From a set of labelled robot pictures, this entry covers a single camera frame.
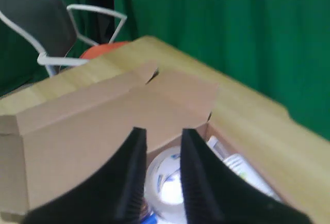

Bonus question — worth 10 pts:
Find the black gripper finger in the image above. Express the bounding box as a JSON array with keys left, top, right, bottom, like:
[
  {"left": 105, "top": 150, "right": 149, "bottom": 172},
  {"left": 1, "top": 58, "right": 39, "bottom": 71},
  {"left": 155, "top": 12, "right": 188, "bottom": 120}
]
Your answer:
[
  {"left": 181, "top": 129, "right": 311, "bottom": 224},
  {"left": 23, "top": 127, "right": 147, "bottom": 224}
]

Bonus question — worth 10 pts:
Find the white bottle black cap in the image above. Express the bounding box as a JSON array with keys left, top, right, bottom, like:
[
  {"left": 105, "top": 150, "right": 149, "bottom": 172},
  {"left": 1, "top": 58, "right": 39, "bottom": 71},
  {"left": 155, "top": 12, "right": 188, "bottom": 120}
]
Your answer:
[{"left": 223, "top": 153, "right": 282, "bottom": 201}]

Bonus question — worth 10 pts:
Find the brown cardboard monitor box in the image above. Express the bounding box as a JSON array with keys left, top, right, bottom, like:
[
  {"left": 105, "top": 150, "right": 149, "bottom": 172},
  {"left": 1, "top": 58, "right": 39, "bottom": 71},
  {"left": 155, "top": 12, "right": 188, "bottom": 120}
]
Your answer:
[{"left": 0, "top": 62, "right": 293, "bottom": 216}]

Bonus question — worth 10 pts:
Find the clear packing tape roll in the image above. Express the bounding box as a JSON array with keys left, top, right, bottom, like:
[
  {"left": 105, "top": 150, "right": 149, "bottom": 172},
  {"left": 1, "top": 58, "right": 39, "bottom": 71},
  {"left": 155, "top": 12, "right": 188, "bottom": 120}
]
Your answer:
[{"left": 143, "top": 145, "right": 188, "bottom": 224}]

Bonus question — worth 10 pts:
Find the green backdrop curtain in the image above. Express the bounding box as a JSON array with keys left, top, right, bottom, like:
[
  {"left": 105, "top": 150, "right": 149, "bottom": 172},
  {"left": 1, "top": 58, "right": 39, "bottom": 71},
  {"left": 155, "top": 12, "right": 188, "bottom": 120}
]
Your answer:
[{"left": 0, "top": 0, "right": 330, "bottom": 142}]

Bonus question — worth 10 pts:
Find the grey chair orange seat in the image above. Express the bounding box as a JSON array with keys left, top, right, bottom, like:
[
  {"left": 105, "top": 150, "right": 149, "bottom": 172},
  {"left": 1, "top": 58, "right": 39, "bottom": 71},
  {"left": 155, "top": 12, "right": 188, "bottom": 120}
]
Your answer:
[{"left": 0, "top": 0, "right": 132, "bottom": 77}]

